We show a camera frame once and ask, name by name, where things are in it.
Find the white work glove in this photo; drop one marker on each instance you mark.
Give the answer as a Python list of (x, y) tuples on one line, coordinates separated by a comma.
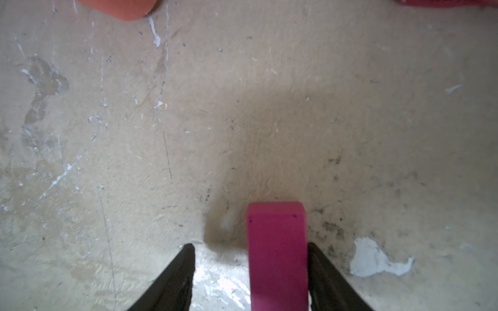
[(447, 4)]

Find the magenta block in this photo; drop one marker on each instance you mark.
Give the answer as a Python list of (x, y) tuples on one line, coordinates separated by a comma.
[(277, 256)]

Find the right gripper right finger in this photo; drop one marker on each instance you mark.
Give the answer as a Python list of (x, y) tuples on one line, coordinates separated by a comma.
[(328, 289)]

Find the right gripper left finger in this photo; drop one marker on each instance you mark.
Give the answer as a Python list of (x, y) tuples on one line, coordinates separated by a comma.
[(173, 289)]

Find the black and red tool case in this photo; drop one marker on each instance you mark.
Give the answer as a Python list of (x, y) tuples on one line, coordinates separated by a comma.
[(125, 10)]

